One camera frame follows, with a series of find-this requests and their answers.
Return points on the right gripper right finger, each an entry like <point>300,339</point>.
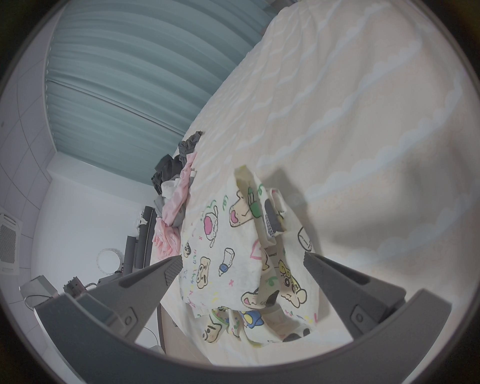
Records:
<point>356,300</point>

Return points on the dark grey dressing table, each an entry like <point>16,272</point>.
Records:
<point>130,255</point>

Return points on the bed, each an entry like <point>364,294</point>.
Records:
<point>356,131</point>

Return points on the black garment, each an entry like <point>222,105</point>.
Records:
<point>167,172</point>

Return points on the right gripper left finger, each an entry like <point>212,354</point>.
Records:
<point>127,300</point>

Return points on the white cloth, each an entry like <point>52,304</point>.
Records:
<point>142,220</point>

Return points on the round white framed mirror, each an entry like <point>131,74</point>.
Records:
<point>100,258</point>

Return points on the white printed pyjama top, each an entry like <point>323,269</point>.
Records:
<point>232,243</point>

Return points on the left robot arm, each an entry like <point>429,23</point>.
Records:
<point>37,287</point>

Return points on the pink printed T-shirt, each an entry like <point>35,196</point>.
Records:
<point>167,240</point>

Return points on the dark grey chest of drawers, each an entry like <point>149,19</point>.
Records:
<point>146,243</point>

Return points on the pile of clothes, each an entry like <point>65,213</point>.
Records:
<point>176,198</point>

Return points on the white ceiling air conditioner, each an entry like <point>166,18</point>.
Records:
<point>9,243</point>

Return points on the blue-green curtain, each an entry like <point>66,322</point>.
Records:
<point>150,48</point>
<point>112,127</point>

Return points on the dark grey garment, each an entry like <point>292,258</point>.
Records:
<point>189,144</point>

